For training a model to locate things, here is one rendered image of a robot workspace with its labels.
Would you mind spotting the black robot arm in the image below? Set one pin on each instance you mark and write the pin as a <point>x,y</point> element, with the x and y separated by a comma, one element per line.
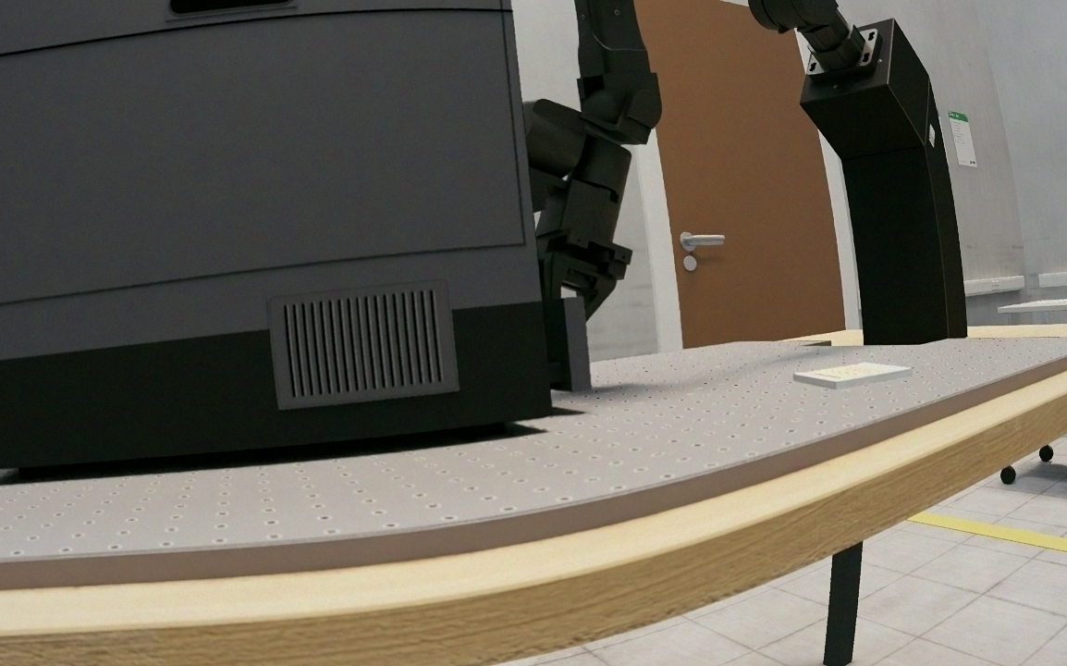
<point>610,44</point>

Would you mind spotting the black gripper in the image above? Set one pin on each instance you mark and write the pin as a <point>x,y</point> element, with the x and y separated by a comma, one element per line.
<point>593,271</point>

